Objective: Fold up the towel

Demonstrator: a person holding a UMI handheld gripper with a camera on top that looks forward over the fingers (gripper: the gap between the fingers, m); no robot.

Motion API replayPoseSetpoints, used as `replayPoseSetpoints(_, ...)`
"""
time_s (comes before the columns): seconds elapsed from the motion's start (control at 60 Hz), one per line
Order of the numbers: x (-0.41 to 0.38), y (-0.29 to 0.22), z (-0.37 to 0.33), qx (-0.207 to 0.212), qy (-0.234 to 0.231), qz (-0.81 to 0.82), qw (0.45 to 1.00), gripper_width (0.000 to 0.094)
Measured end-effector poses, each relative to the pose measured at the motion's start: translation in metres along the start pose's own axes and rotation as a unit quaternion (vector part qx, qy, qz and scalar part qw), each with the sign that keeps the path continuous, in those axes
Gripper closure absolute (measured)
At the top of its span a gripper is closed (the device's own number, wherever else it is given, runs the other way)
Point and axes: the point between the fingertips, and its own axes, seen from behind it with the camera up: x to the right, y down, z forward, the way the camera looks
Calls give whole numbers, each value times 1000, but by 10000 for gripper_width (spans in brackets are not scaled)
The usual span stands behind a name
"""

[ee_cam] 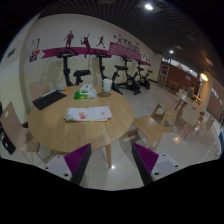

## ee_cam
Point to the square wooden table right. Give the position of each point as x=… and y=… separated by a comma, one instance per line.
x=183, y=100

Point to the small wooden chair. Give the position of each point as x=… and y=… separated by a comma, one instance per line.
x=166, y=114

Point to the white tissue pack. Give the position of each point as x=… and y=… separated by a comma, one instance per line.
x=86, y=87

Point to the round wooden table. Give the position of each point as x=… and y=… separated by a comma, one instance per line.
x=51, y=130

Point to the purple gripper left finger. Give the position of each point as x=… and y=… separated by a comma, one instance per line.
x=72, y=166

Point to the white plastic cup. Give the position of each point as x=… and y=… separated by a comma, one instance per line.
x=107, y=85

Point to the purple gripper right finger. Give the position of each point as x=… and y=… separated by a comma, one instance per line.
x=153, y=166

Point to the white patterned folded towel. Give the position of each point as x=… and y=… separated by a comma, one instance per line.
x=101, y=113

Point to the black exercise bike far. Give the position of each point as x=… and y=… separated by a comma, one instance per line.
x=143, y=79

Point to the green wet wipes pack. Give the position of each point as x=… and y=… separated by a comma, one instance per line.
x=85, y=94

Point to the wooden chair left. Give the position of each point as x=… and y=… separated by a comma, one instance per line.
x=20, y=137

